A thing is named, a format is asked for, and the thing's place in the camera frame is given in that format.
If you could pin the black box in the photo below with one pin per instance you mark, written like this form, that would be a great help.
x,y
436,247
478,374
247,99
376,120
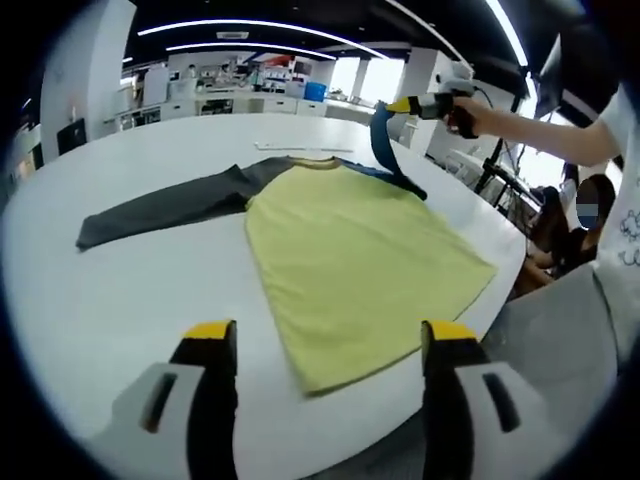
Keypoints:
x,y
71,137

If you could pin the row of white cabinets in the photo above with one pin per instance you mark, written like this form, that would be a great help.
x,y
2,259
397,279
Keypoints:
x,y
225,105

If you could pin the person's right hand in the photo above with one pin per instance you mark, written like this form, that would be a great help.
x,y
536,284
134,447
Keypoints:
x,y
477,112

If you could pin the white template strip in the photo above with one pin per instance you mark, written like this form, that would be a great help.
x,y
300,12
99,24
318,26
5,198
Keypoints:
x,y
280,146

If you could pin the blue storage bin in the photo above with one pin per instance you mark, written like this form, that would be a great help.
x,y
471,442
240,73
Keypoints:
x,y
316,91

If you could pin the person's grey trousers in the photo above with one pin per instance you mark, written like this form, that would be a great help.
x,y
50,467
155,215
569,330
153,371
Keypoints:
x,y
550,340

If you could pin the black metal stand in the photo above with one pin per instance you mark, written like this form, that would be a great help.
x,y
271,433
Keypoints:
x,y
487,175

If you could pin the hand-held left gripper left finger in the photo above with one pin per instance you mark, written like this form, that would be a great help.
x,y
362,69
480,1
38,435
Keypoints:
x,y
210,400

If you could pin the ceiling light strip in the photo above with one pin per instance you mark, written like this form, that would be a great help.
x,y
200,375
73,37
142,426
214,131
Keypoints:
x,y
240,44
225,22
510,31

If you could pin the yellow blue grey garment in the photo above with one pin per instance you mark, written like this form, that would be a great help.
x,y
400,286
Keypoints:
x,y
350,250

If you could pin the person's white printed shirt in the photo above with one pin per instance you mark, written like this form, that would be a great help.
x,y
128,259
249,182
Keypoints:
x,y
622,200

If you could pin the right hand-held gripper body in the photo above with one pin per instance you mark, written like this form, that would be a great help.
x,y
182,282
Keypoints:
x,y
457,80

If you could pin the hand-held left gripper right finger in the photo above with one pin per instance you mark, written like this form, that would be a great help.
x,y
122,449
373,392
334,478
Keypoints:
x,y
450,400

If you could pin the white square pillar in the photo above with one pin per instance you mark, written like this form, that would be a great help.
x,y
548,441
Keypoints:
x,y
100,75

